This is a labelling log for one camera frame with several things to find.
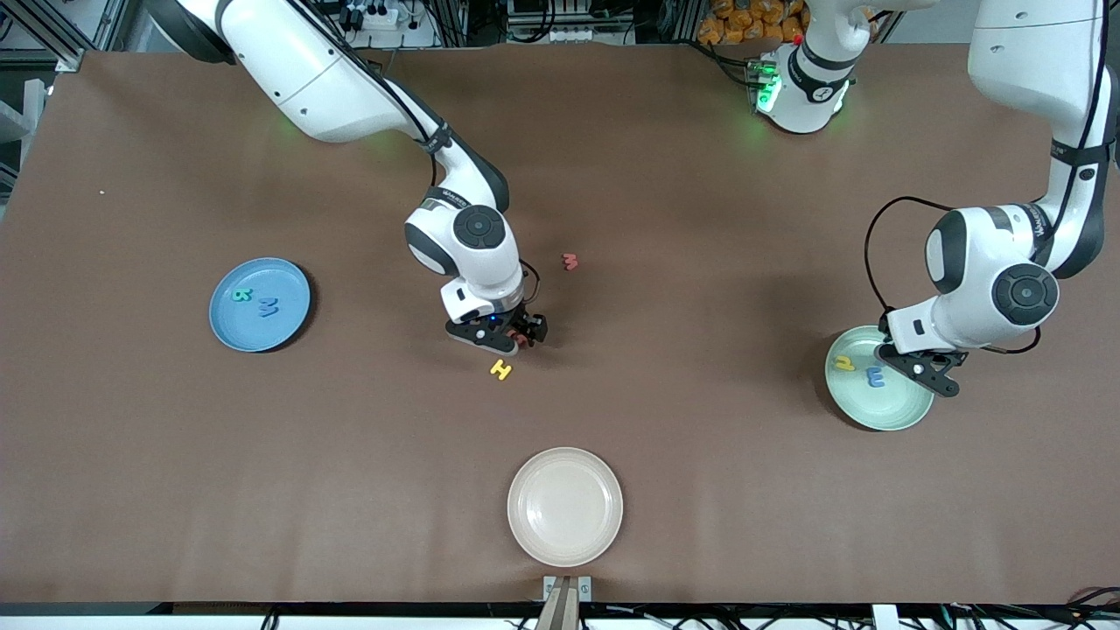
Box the metal equipment rack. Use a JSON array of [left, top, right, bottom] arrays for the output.
[[503, 0, 644, 45]]

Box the beige plate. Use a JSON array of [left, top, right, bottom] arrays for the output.
[[507, 446, 625, 568]]

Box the brown table cover sheet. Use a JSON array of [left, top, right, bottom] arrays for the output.
[[0, 42, 1120, 606]]

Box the white power strip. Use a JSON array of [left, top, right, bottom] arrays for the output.
[[337, 0, 405, 32]]

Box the green plate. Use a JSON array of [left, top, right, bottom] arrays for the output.
[[824, 325, 936, 432]]

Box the aluminium frame profile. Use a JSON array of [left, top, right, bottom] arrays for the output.
[[0, 0, 88, 73]]

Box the orange snack bag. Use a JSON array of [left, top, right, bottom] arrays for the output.
[[697, 0, 808, 46]]

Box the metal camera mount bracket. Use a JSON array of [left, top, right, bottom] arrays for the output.
[[542, 575, 592, 630]]

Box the blue plate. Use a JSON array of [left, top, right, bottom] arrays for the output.
[[208, 256, 312, 354]]

